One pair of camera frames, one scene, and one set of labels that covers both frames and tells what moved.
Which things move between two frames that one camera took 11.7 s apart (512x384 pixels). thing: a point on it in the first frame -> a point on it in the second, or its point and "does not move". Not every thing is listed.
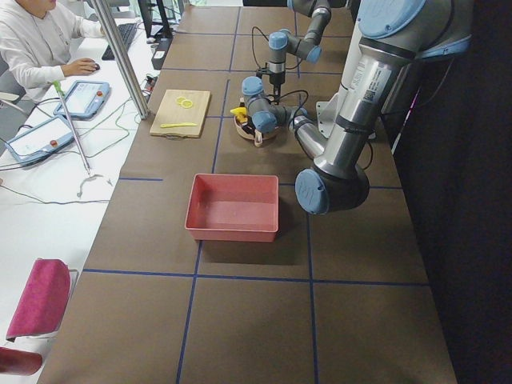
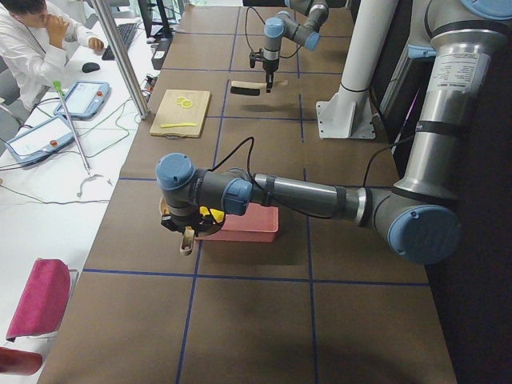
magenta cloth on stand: [41, 300] does not move
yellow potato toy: [242, 118] -> [218, 214]
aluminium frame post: [117, 46] does not move
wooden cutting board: [166, 110] does not move
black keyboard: [126, 32] does not move
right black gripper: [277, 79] -> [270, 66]
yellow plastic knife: [172, 125] does not move
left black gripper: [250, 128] -> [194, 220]
